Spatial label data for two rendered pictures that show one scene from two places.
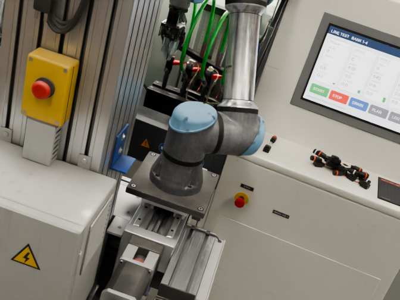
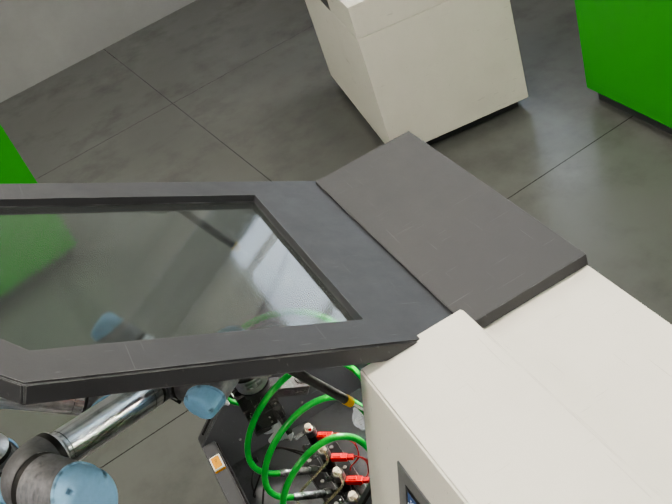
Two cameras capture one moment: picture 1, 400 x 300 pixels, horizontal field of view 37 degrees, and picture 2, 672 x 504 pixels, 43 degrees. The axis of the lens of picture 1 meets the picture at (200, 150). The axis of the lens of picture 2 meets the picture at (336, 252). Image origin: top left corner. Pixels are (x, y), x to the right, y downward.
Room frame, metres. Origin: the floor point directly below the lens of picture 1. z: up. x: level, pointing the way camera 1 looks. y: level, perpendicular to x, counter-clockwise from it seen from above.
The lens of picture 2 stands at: (1.81, -1.19, 2.62)
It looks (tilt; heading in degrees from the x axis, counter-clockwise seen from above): 36 degrees down; 68
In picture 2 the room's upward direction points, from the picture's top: 22 degrees counter-clockwise
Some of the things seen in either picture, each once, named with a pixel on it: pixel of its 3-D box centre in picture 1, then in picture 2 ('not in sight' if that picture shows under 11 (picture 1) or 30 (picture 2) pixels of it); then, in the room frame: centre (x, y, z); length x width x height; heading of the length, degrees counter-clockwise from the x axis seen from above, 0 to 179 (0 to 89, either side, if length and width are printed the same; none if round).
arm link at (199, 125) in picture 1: (192, 130); not in sight; (1.43, 0.03, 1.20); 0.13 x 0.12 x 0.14; 116
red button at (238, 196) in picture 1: (240, 201); not in sight; (1.80, -0.19, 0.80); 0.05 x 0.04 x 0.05; 81
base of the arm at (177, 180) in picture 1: (179, 165); not in sight; (1.43, 0.04, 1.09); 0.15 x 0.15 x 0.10
